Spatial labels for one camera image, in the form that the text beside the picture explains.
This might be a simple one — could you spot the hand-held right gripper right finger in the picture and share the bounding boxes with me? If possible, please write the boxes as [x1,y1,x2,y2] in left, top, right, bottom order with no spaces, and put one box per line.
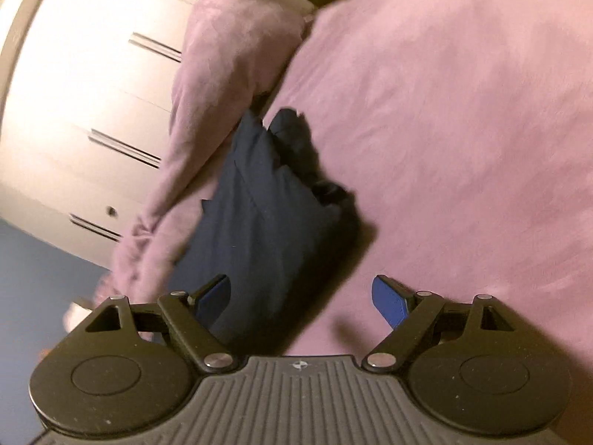
[362,274,513,374]

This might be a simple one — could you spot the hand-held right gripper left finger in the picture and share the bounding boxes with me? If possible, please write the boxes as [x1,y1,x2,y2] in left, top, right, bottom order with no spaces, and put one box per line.
[83,274,235,374]

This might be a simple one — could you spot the dark navy zip jacket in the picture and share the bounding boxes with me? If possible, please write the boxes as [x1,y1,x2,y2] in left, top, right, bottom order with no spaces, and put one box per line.
[173,108,360,348]

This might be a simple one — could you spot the purple bed sheet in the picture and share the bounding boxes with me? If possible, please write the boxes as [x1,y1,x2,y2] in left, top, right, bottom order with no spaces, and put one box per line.
[259,0,593,367]

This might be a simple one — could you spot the purple duvet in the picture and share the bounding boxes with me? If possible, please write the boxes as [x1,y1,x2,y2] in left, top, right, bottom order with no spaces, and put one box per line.
[97,0,316,334]

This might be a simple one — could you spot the white wardrobe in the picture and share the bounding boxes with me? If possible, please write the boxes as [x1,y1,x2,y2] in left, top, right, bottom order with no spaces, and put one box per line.
[0,0,209,246]

